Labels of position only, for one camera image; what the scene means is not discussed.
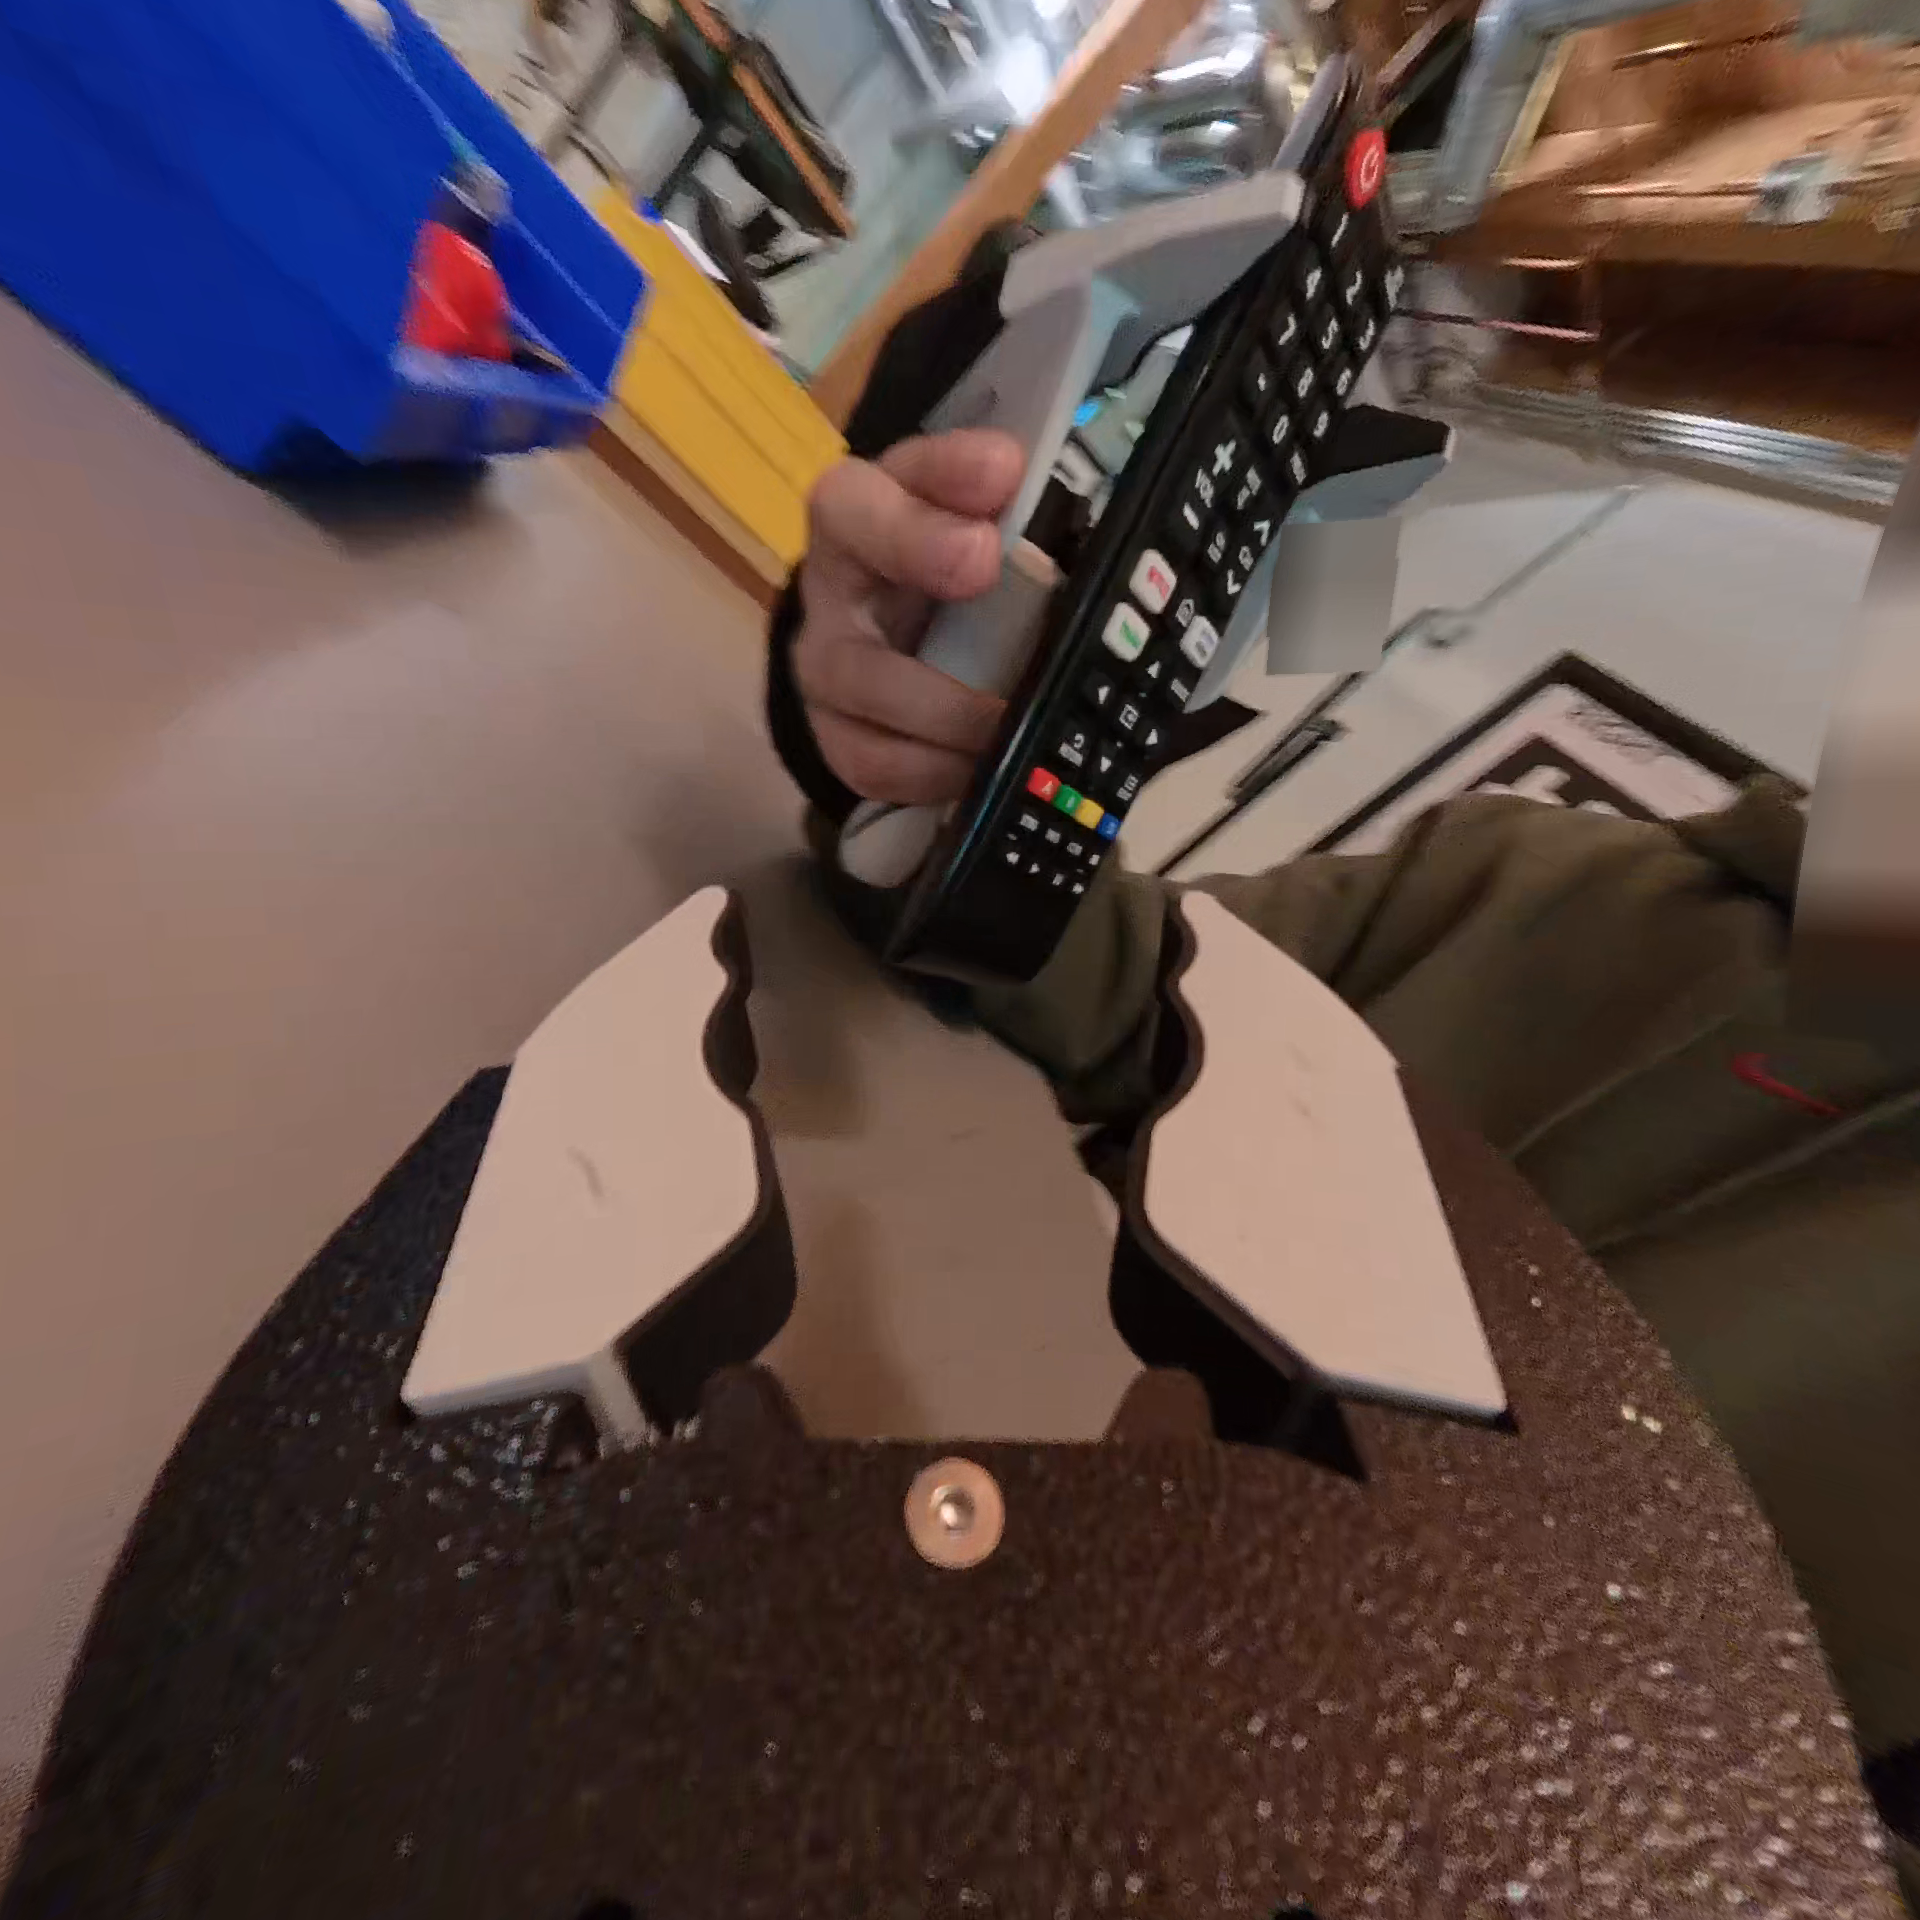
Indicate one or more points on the red object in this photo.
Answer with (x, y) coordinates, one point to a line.
(458, 293)

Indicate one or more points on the person's right forearm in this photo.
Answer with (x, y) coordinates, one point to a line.
(1501, 961)

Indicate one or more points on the blue storage bin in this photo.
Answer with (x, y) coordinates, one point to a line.
(224, 225)

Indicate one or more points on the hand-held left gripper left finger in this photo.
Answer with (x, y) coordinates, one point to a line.
(599, 1172)

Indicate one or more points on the yellow storage bin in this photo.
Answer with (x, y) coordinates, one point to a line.
(722, 389)

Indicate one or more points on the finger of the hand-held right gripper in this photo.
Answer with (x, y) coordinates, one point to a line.
(1373, 487)
(1171, 248)

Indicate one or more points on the black framed sign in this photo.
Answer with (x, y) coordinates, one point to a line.
(1560, 750)

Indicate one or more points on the person's right hand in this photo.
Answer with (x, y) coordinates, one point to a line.
(878, 569)

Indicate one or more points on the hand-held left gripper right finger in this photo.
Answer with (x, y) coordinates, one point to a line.
(1306, 1185)

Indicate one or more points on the wooden post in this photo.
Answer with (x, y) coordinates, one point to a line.
(1037, 149)

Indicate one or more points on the black remote control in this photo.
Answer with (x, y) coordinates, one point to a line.
(1202, 494)

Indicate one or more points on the person's olive jacket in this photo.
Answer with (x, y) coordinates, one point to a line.
(1770, 1349)

